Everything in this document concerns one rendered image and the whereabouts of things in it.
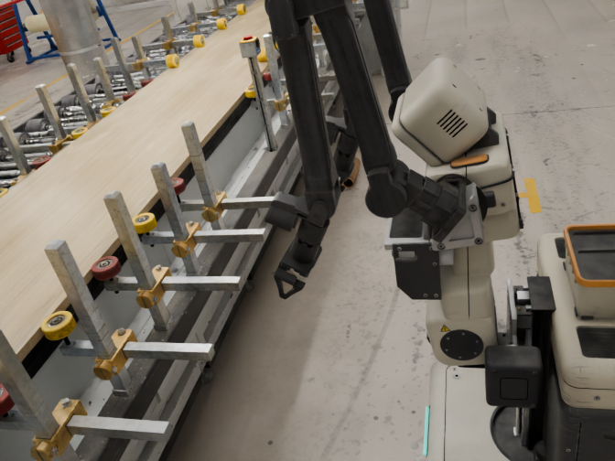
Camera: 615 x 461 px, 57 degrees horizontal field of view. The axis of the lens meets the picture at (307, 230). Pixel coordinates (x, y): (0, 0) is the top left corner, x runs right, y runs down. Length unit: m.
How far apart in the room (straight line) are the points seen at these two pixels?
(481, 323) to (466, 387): 0.58
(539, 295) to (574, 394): 0.27
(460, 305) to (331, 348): 1.25
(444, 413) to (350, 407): 0.52
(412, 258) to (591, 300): 0.41
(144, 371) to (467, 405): 0.99
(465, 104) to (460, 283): 0.45
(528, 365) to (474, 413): 0.54
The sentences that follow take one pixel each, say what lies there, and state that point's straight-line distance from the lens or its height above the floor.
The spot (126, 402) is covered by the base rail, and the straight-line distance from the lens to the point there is 1.62.
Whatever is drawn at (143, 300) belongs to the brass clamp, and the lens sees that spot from 1.69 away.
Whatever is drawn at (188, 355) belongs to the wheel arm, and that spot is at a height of 0.81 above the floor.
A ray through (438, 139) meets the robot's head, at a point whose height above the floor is 1.28.
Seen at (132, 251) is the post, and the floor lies 0.99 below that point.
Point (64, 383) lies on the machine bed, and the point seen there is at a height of 0.70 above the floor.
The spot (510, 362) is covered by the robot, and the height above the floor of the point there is 0.75.
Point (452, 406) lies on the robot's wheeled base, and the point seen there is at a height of 0.28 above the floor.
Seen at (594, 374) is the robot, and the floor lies 0.80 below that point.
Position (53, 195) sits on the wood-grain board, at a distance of 2.41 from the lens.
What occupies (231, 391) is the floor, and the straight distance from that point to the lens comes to 2.51.
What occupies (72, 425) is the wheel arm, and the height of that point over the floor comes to 0.84.
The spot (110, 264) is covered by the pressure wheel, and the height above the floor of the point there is 0.91.
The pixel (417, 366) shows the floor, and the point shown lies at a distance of 2.45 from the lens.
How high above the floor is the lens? 1.76
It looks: 31 degrees down
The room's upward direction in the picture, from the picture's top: 12 degrees counter-clockwise
